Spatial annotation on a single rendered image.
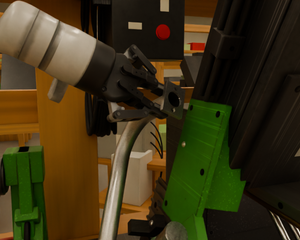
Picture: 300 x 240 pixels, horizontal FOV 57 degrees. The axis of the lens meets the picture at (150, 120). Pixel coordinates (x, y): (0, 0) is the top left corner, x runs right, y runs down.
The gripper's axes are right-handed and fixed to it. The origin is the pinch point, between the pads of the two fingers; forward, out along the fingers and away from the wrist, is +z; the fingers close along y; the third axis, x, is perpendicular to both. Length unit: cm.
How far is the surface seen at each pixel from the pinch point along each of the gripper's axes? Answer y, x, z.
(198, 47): 518, 456, 382
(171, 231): -19.5, -0.3, 5.2
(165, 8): 26.3, 5.8, 0.4
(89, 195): -12.0, 37.9, 6.7
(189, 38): 756, 659, 497
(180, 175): -10.1, 2.3, 7.8
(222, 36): 3.8, -14.3, -1.7
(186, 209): -15.7, -0.1, 7.9
